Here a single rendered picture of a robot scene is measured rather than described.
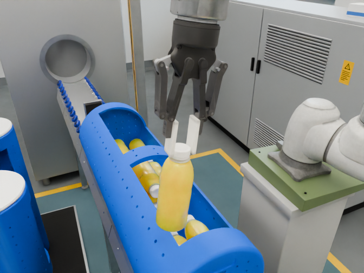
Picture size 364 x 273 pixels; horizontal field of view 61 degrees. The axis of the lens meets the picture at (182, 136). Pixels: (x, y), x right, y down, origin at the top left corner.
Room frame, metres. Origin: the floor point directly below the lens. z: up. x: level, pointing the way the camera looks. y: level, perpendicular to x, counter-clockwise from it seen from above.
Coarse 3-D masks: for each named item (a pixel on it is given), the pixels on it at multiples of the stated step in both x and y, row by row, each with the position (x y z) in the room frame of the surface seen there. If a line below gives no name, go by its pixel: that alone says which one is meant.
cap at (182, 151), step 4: (176, 144) 0.50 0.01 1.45; (180, 144) 0.50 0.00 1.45; (184, 144) 0.50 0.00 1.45; (176, 148) 0.48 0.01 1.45; (180, 148) 0.48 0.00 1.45; (184, 148) 0.49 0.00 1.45; (188, 148) 0.49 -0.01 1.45; (176, 152) 0.47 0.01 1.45; (180, 152) 0.47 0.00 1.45; (184, 152) 0.47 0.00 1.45; (188, 152) 0.48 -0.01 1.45; (176, 156) 0.47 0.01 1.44; (180, 156) 0.47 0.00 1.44; (184, 156) 0.47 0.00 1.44; (188, 156) 0.48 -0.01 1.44
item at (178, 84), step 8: (192, 64) 0.48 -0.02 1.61; (184, 72) 0.48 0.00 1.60; (176, 80) 0.49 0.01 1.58; (184, 80) 0.48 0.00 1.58; (176, 88) 0.48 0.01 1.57; (168, 96) 0.50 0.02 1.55; (176, 96) 0.48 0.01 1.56; (168, 104) 0.49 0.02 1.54; (176, 104) 0.48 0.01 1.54; (168, 112) 0.48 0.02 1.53; (176, 112) 0.48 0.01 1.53; (168, 120) 0.47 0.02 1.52
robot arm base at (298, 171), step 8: (280, 144) 1.10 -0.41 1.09; (272, 152) 1.05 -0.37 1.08; (280, 152) 1.03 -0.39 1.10; (280, 160) 1.00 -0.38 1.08; (288, 160) 0.96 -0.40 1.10; (288, 168) 0.95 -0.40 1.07; (296, 168) 0.94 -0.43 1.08; (304, 168) 0.93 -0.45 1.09; (312, 168) 0.93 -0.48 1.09; (320, 168) 0.96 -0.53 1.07; (328, 168) 0.97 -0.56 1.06; (296, 176) 0.91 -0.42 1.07; (304, 176) 0.91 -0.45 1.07; (312, 176) 0.93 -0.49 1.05
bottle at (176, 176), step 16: (176, 160) 0.47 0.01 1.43; (160, 176) 0.48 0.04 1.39; (176, 176) 0.46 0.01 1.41; (192, 176) 0.47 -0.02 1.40; (160, 192) 0.47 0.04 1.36; (176, 192) 0.45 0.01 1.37; (160, 208) 0.46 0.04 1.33; (176, 208) 0.45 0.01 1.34; (160, 224) 0.45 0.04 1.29; (176, 224) 0.45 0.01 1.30
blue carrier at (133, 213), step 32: (96, 128) 1.03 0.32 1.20; (128, 128) 1.23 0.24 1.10; (96, 160) 0.89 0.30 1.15; (128, 160) 0.78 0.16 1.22; (160, 160) 1.04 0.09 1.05; (128, 192) 0.66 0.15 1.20; (192, 192) 0.81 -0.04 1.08; (128, 224) 0.58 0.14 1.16; (224, 224) 0.64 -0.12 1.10; (128, 256) 0.53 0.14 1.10; (160, 256) 0.45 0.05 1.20; (192, 256) 0.43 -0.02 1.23; (224, 256) 0.43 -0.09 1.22; (256, 256) 0.47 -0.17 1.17
